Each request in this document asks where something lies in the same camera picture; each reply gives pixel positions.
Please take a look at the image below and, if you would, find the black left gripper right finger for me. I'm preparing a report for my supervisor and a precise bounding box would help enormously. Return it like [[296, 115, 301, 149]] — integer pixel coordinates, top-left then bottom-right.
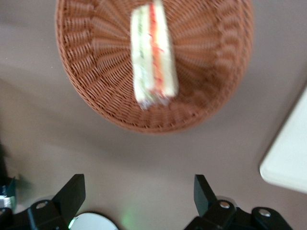
[[184, 174, 293, 230]]

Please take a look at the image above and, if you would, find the brown round wicker basket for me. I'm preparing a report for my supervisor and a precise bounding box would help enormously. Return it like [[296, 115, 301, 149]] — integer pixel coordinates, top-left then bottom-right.
[[54, 0, 255, 135]]

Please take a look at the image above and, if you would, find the cream plastic tray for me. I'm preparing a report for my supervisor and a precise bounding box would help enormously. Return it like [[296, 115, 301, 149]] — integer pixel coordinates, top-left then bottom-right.
[[259, 83, 307, 194]]

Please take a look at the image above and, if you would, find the triangle sandwich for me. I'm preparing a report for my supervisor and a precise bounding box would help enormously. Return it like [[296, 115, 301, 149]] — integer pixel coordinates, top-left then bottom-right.
[[130, 0, 179, 111]]

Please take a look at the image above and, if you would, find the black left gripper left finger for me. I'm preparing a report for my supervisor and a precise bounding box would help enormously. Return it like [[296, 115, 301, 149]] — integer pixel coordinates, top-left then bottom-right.
[[26, 174, 86, 230]]

